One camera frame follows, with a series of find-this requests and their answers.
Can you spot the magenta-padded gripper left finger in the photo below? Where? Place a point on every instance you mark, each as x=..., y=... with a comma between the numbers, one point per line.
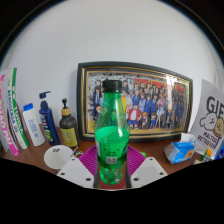
x=83, y=163

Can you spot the blue detergent bottle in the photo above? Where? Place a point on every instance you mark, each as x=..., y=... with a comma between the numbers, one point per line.
x=220, y=151

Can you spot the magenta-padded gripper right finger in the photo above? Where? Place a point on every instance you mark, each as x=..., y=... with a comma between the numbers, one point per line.
x=141, y=163

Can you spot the green plastic drink bottle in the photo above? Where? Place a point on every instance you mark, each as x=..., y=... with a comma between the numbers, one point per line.
x=112, y=140

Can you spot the white lotion bottle blue cap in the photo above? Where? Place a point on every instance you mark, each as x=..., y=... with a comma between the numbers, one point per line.
x=33, y=128

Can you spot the framed group picture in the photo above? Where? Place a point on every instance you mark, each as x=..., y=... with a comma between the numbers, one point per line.
x=150, y=100

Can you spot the brown pump bottle yellow label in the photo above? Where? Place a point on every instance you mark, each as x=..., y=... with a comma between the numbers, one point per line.
x=69, y=131

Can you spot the patterned ceramic mug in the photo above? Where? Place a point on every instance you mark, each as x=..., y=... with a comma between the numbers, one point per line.
x=56, y=157

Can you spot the blue tissue pack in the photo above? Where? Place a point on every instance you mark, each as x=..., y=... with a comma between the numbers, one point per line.
x=180, y=151

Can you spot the white paper gift bag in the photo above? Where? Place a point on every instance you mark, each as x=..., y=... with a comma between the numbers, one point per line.
x=210, y=113

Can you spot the dark blue pump bottle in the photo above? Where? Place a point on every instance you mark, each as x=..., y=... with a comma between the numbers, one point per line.
x=49, y=123

